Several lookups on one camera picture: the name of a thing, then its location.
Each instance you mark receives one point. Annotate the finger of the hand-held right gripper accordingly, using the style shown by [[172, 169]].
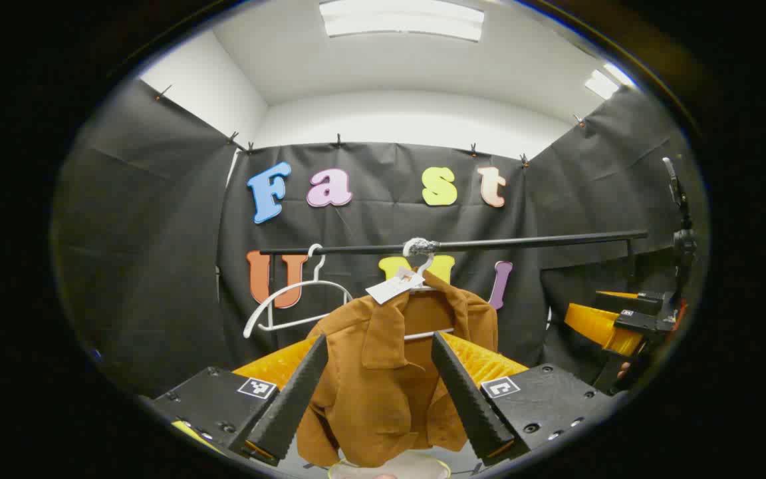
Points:
[[645, 322], [636, 304]]

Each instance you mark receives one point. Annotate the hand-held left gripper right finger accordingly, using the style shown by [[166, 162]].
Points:
[[469, 399]]

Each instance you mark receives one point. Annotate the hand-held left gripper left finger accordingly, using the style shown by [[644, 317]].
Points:
[[290, 406]]

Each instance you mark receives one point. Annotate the brown shirt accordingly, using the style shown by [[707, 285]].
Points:
[[383, 399]]

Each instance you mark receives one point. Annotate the round white laundry hamper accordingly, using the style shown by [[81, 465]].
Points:
[[416, 468]]

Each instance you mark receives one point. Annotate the white hanger with tie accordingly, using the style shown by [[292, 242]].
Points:
[[429, 334]]

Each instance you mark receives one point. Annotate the white plastic hanger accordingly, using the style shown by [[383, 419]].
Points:
[[316, 282]]

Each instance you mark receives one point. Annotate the white hanger tie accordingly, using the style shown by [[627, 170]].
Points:
[[419, 246]]

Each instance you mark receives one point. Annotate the white paper tag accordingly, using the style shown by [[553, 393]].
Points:
[[393, 288]]

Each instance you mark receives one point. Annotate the small ceiling light panel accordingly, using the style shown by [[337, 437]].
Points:
[[601, 84]]

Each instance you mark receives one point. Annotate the black backdrop cloth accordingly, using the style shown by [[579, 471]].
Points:
[[157, 266]]

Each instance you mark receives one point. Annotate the row of black cloth clips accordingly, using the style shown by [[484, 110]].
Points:
[[338, 141]]

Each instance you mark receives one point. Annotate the large ceiling light panel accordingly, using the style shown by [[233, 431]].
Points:
[[403, 20]]

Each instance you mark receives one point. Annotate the black clothes rail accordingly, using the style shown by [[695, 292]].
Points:
[[522, 243]]

